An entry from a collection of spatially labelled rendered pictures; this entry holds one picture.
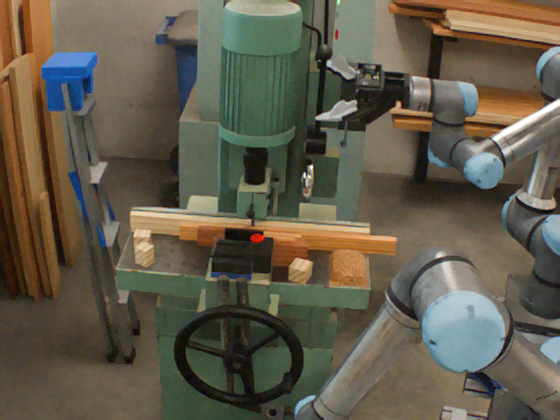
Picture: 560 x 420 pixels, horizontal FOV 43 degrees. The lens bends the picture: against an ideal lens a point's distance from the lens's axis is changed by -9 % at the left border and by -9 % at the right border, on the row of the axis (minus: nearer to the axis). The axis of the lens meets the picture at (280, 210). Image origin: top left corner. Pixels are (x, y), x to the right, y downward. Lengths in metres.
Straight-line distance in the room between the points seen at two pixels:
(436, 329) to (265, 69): 0.78
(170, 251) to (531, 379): 1.01
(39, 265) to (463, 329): 2.41
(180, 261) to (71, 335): 1.31
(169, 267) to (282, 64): 0.55
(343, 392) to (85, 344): 1.84
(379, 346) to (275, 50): 0.68
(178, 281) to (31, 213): 1.40
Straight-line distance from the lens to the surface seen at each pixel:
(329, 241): 1.89
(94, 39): 4.21
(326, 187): 2.00
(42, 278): 3.28
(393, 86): 1.62
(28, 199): 3.08
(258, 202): 1.80
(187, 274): 1.80
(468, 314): 1.06
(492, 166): 1.56
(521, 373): 1.21
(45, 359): 2.98
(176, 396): 2.05
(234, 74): 1.66
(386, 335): 1.25
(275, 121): 1.69
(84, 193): 2.54
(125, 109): 4.30
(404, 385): 2.89
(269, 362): 1.93
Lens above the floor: 1.91
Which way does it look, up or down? 29 degrees down
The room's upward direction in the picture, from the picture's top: 3 degrees clockwise
